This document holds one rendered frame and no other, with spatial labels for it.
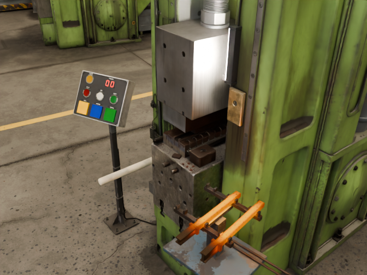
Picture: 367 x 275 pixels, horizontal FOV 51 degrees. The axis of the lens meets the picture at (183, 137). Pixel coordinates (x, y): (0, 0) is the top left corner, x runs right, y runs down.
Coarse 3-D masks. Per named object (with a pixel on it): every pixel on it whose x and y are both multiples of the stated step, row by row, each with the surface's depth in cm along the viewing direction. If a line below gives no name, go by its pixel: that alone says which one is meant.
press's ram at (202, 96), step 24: (168, 24) 194; (192, 24) 195; (168, 48) 188; (192, 48) 173; (216, 48) 181; (168, 72) 194; (192, 72) 178; (216, 72) 188; (168, 96) 201; (192, 96) 184; (216, 96) 195
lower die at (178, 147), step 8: (176, 128) 222; (216, 128) 220; (224, 128) 220; (168, 136) 214; (192, 136) 212; (200, 136) 212; (208, 136) 212; (216, 136) 217; (168, 144) 217; (176, 144) 210; (184, 144) 205; (192, 144) 207; (200, 144) 211; (184, 152) 206
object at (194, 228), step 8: (224, 200) 173; (232, 200) 174; (216, 208) 168; (224, 208) 171; (208, 216) 164; (192, 224) 159; (200, 224) 160; (184, 232) 155; (192, 232) 158; (176, 240) 155; (184, 240) 155
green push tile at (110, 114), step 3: (108, 108) 229; (105, 111) 229; (108, 111) 228; (111, 111) 228; (114, 111) 227; (105, 114) 229; (108, 114) 228; (111, 114) 228; (114, 114) 227; (105, 117) 229; (108, 117) 228; (111, 117) 227; (114, 117) 227; (105, 120) 229; (108, 120) 228; (111, 120) 227; (114, 120) 227
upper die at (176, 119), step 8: (168, 112) 206; (176, 112) 200; (216, 112) 208; (224, 112) 213; (168, 120) 209; (176, 120) 202; (184, 120) 196; (192, 120) 199; (200, 120) 203; (208, 120) 207; (216, 120) 211; (184, 128) 199; (192, 128) 201
